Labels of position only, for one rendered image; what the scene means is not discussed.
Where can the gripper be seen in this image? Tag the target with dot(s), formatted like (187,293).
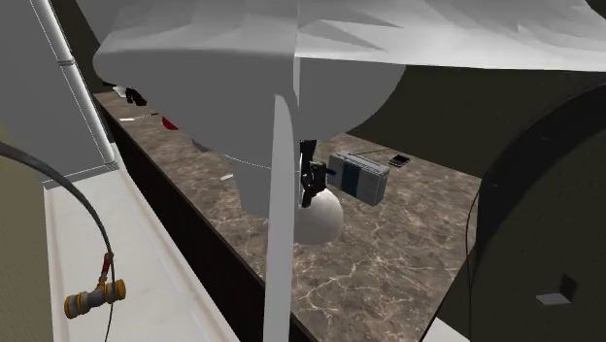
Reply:
(312,177)

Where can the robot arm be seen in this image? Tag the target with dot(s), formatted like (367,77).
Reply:
(227,71)

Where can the white round bowl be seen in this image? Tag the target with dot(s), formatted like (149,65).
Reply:
(322,220)

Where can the grey portable radio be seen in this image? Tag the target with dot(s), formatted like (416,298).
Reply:
(364,179)

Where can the black phone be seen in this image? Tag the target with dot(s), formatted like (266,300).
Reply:
(399,160)

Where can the red small object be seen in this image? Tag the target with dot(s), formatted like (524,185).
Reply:
(169,124)

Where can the white pen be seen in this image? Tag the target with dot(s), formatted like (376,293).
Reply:
(135,117)

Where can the black small object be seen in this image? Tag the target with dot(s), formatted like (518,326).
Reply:
(136,97)

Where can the white small flat object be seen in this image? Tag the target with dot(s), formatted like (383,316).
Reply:
(119,90)

